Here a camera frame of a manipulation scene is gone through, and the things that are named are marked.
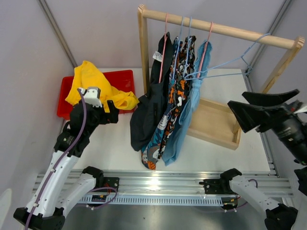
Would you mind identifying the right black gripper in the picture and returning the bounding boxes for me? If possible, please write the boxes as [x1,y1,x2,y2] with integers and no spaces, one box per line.
[226,87,307,162]

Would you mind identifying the dark navy shorts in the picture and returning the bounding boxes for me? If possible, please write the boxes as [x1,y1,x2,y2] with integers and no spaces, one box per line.
[130,32,173,151]

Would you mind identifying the yellow shorts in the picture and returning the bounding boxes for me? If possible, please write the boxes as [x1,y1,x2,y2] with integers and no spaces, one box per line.
[65,61,139,112]

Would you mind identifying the teal cartoon print shorts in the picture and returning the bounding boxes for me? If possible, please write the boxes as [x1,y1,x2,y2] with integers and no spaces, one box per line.
[140,36,187,171]

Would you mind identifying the blue hanger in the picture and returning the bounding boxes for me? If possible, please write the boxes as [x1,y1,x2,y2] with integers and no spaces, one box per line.
[183,17,192,78]
[172,16,184,81]
[184,33,271,81]

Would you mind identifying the light blue shorts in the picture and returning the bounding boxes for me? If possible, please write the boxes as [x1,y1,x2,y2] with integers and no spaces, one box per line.
[162,40,212,166]

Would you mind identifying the black orange camouflage shorts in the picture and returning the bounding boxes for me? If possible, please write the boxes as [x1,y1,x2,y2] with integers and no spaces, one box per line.
[159,35,196,158]

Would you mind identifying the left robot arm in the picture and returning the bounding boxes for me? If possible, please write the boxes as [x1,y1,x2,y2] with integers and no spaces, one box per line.
[13,100,119,230]

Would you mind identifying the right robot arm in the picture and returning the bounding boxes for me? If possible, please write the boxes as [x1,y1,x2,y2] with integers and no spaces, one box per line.
[200,89,307,230]

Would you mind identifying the red plastic bin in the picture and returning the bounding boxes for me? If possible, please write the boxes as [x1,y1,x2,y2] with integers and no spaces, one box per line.
[57,69,135,120]

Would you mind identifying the wooden clothes rack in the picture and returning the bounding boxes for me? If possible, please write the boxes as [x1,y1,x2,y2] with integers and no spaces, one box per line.
[137,4,305,150]

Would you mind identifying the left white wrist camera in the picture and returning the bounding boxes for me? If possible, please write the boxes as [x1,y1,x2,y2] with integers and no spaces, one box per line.
[77,87,103,108]

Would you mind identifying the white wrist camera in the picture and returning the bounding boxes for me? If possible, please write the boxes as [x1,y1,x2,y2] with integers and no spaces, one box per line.
[294,103,307,114]
[77,87,103,108]

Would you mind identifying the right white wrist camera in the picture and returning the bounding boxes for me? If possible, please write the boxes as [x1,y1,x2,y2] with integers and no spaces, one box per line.
[294,103,307,114]

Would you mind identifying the aluminium mounting rail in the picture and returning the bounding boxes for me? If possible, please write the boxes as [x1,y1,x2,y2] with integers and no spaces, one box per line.
[32,169,295,207]

